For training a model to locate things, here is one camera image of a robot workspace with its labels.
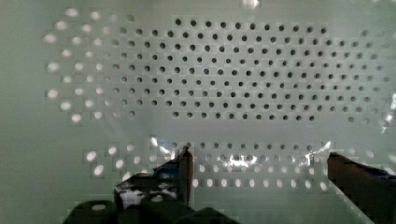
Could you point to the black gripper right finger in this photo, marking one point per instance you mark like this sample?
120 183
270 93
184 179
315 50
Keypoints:
372 190

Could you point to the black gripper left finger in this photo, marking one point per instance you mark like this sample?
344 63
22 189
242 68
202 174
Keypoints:
173 178

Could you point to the mint green plastic strainer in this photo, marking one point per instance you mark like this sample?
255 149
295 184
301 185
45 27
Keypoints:
262 91

